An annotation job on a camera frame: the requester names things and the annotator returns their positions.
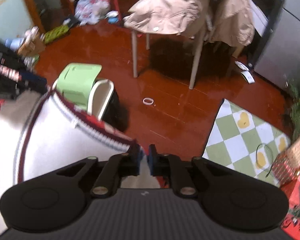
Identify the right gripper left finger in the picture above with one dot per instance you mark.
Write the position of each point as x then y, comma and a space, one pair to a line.
111, 172

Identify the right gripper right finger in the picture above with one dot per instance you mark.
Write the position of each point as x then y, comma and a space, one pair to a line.
171, 167

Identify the white knit sweater vest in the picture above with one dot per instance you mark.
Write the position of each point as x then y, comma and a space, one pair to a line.
39, 134

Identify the green lid white bin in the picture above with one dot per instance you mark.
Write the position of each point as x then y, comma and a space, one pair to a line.
80, 84

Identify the green checkered floor mat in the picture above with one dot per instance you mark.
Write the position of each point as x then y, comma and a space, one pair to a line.
243, 142

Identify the white leg chair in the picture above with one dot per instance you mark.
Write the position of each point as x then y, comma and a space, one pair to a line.
168, 51

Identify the red christmas pattern blanket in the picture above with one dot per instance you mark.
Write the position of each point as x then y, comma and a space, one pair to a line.
291, 222

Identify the beige jacket on chair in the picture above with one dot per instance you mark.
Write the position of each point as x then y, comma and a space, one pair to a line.
228, 21

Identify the grey refrigerator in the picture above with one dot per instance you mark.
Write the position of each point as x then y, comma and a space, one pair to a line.
275, 51

